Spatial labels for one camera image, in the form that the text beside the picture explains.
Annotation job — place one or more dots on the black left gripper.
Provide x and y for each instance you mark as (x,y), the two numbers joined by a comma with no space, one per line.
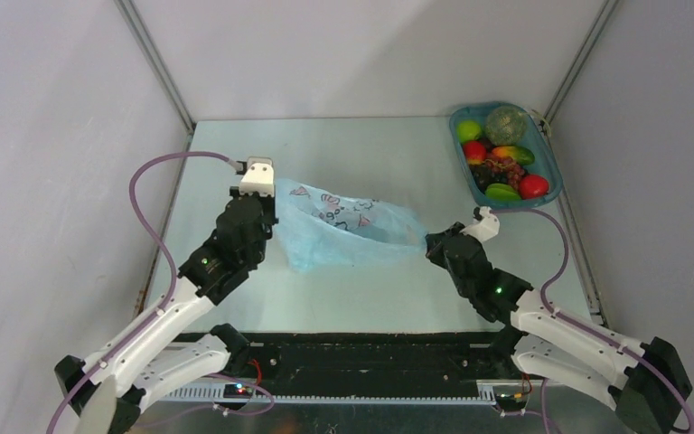
(269,202)

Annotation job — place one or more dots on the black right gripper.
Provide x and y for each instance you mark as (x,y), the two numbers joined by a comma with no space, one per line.
(435,240)

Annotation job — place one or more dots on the light blue printed plastic bag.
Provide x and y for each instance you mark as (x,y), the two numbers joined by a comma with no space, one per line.
(318,228)

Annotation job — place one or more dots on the red fake grape bunch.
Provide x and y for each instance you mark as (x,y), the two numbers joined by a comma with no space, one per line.
(505,171)

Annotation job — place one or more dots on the dark purple fake grape bunch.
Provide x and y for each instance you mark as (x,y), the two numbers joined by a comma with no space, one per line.
(483,177)

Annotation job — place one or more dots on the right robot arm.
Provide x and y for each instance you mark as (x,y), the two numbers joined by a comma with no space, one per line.
(644,384)

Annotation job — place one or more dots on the green fake starfruit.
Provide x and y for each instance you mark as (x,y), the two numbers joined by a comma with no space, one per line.
(502,193)

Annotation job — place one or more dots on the red yellow fake apple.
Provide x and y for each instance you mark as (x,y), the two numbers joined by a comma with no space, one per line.
(474,152)

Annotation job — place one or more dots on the orange green fake mango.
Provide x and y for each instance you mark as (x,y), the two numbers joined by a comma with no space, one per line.
(519,154)

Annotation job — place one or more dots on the green fake apple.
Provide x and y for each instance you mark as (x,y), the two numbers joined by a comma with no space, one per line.
(468,130)

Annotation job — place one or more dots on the netted green fake melon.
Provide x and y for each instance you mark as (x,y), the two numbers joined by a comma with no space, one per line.
(506,125)

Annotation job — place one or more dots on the teal plastic basin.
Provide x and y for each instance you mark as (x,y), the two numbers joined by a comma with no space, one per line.
(545,164)

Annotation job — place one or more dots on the right controller board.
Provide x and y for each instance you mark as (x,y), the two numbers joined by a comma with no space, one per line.
(513,397)

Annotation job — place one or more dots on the controller board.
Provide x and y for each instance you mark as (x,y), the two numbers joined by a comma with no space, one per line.
(238,391)
(513,397)

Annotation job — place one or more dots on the left controller board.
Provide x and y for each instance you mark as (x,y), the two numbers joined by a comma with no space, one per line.
(238,391)

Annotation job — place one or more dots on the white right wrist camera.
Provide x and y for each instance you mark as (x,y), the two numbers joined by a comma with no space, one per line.
(485,225)

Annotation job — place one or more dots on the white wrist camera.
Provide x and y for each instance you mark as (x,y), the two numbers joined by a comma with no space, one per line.
(485,225)
(258,178)

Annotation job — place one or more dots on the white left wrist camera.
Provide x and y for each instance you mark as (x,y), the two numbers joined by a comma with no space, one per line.
(258,178)

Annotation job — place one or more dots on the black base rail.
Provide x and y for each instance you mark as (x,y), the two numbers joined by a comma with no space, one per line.
(370,365)

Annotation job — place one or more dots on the left aluminium corner post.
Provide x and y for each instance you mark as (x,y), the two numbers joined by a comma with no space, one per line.
(147,45)

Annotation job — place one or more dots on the aluminium corner post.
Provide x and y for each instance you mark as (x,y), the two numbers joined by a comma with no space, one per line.
(593,35)
(147,45)

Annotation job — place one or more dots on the right aluminium corner post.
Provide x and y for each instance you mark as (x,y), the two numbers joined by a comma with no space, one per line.
(593,35)

